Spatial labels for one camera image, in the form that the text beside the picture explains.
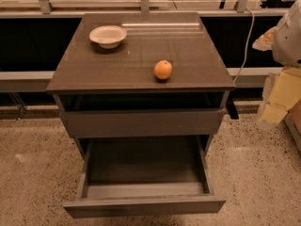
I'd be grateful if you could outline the white paper bowl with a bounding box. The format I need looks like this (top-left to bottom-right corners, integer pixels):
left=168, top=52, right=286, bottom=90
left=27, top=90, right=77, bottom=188
left=89, top=25, right=127, bottom=49

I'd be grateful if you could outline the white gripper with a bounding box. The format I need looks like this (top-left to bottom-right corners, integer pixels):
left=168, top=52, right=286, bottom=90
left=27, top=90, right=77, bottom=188
left=252, top=26, right=301, bottom=126

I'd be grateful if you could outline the grey top drawer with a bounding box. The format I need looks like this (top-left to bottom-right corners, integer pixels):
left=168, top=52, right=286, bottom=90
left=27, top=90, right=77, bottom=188
left=60, top=109, right=225, bottom=138

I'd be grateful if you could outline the white cable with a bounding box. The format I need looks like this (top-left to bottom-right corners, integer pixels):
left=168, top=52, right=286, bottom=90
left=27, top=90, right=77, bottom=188
left=233, top=8, right=256, bottom=83

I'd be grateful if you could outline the grey drawer cabinet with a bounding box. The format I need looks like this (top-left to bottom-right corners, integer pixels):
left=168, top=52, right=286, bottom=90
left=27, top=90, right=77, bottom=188
left=47, top=13, right=234, bottom=153

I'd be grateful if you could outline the cardboard box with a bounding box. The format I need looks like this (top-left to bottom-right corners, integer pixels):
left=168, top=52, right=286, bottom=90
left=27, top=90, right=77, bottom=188
left=285, top=101, right=301, bottom=152

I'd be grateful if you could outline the orange fruit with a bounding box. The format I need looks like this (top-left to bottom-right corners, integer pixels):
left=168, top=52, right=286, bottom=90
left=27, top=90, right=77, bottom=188
left=154, top=60, right=172, bottom=80

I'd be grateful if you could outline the grey drawer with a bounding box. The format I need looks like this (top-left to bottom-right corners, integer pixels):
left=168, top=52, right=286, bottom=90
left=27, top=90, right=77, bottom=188
left=64, top=136, right=226, bottom=218
left=60, top=109, right=225, bottom=138

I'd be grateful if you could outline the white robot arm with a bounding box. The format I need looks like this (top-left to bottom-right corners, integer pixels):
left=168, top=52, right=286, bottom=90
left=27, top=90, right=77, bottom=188
left=252, top=0, right=301, bottom=130

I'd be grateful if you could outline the metal window railing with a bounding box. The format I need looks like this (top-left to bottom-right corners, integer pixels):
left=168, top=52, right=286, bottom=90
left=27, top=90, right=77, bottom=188
left=0, top=0, right=301, bottom=17

